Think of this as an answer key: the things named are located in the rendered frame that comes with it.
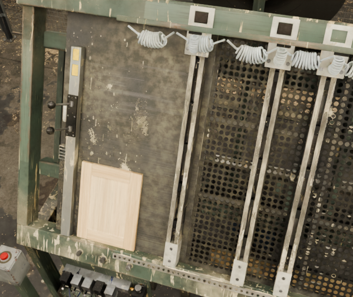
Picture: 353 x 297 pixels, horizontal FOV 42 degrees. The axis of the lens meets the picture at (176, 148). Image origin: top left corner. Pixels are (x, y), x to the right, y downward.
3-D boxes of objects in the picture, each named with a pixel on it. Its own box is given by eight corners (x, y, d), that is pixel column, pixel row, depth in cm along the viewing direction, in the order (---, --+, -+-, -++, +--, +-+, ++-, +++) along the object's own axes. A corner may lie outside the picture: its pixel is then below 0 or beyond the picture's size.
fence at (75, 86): (64, 231, 238) (60, 234, 234) (75, 45, 210) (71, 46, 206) (72, 233, 237) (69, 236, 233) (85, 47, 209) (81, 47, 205)
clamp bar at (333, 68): (269, 285, 213) (264, 316, 191) (326, 23, 178) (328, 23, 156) (291, 291, 211) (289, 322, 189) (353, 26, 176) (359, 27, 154)
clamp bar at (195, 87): (162, 257, 225) (146, 282, 203) (196, 6, 190) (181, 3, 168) (182, 262, 223) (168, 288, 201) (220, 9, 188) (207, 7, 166)
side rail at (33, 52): (28, 215, 250) (16, 223, 239) (36, 5, 217) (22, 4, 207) (38, 217, 248) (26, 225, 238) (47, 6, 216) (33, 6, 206)
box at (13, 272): (-1, 281, 235) (-13, 264, 222) (12, 261, 242) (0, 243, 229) (20, 287, 232) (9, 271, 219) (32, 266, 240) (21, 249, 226)
